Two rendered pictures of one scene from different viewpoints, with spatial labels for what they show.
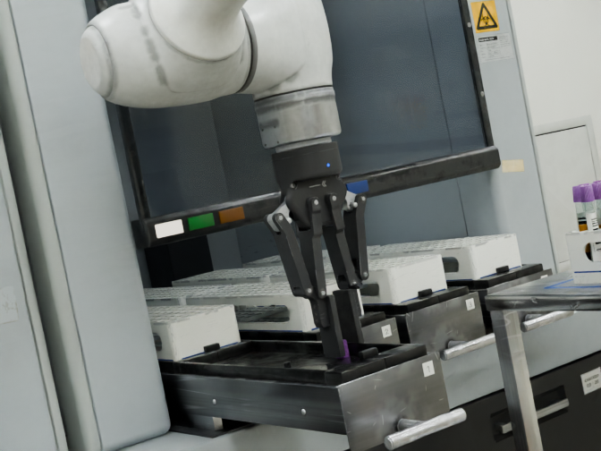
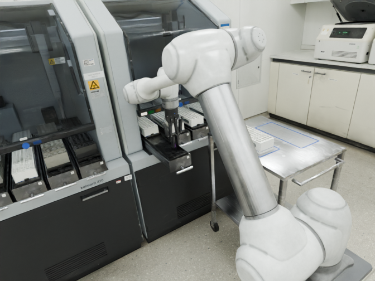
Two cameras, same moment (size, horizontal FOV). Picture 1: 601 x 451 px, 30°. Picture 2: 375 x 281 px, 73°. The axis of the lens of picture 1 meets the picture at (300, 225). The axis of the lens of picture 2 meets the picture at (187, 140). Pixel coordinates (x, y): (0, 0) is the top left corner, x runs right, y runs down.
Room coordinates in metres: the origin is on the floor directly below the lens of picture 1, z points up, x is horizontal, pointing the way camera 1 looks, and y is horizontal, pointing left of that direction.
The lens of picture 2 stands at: (-0.04, -0.22, 1.48)
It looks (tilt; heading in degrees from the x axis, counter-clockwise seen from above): 26 degrees down; 6
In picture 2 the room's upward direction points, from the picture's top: 5 degrees counter-clockwise
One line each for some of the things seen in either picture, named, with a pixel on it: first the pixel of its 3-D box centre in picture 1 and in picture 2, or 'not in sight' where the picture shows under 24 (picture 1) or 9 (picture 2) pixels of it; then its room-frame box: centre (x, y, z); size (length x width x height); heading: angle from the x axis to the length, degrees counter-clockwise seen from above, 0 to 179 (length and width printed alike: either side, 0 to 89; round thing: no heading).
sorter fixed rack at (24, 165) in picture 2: not in sight; (24, 164); (1.06, 0.77, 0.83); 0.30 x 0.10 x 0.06; 35
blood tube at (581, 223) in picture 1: (583, 231); not in sight; (1.34, -0.33, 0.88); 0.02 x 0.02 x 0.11
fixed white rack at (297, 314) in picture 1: (270, 310); (167, 122); (1.56, 0.06, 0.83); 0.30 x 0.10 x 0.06; 35
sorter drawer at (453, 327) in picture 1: (308, 321); (177, 118); (1.76, 0.02, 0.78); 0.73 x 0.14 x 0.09; 35
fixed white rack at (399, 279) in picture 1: (354, 285); (186, 116); (1.65, -0.06, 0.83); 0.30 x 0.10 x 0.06; 35
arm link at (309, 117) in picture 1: (299, 121); (170, 102); (1.25, -0.02, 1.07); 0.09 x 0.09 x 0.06
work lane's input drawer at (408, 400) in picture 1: (229, 379); (154, 141); (1.38, 0.12, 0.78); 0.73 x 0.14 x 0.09; 35
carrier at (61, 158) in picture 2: not in sight; (57, 159); (1.07, 0.58, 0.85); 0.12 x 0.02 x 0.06; 126
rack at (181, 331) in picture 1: (152, 336); (142, 125); (1.53, 0.23, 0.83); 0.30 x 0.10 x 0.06; 35
